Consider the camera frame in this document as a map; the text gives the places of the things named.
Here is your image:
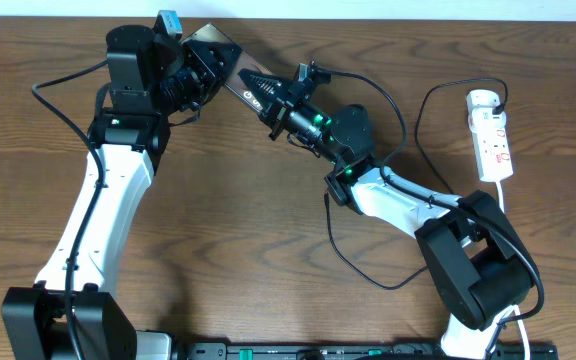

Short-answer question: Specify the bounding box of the black charger cable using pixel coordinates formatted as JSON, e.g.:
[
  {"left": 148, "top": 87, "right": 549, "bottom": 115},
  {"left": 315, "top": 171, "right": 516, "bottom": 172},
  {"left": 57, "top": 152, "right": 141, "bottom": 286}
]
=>
[{"left": 323, "top": 77, "right": 510, "bottom": 292}]

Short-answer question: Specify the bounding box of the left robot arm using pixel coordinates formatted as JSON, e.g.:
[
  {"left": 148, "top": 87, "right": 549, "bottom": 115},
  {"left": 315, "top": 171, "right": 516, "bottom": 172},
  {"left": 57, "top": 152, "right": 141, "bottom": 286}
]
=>
[{"left": 1, "top": 21, "right": 242, "bottom": 359}]

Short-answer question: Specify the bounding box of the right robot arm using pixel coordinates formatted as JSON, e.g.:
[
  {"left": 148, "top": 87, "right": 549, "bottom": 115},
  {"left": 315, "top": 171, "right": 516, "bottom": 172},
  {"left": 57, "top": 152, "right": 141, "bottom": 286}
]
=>
[{"left": 238, "top": 64, "right": 545, "bottom": 359}]

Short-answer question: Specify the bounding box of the white charger adapter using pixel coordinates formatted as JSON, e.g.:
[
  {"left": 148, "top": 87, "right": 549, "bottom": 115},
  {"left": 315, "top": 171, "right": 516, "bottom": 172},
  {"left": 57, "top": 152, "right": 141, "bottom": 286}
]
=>
[{"left": 466, "top": 89, "right": 500, "bottom": 112}]

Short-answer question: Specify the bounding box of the white power strip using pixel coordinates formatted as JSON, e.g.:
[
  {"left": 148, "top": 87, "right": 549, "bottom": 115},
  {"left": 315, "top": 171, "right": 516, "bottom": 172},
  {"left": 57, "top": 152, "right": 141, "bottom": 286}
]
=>
[{"left": 468, "top": 107, "right": 513, "bottom": 183}]

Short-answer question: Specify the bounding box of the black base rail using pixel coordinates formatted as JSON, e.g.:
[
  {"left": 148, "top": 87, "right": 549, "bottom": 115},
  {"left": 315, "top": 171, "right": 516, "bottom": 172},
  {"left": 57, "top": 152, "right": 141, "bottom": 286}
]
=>
[{"left": 135, "top": 340, "right": 559, "bottom": 360}]

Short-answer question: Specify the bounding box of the white power strip cord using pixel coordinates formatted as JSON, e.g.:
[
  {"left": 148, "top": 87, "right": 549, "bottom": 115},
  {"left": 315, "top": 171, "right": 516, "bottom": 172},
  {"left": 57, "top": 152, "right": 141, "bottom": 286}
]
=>
[{"left": 494, "top": 180, "right": 532, "bottom": 360}]

